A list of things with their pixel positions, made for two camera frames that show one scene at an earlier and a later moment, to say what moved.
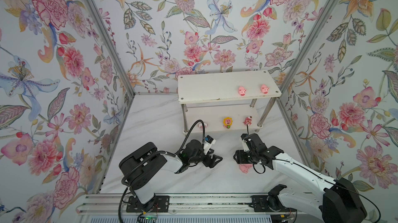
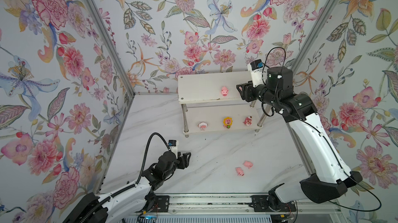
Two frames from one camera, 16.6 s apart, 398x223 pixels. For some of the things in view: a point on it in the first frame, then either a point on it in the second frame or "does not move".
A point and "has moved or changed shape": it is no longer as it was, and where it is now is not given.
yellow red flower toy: x=227 y=122 does not move
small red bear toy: x=247 y=120 does not move
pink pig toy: x=242 y=91 has moved or changed shape
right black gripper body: x=245 y=157 to x=251 y=95
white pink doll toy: x=201 y=125 does not move
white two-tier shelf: x=239 y=101 does not move
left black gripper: x=211 y=164 to x=183 y=157
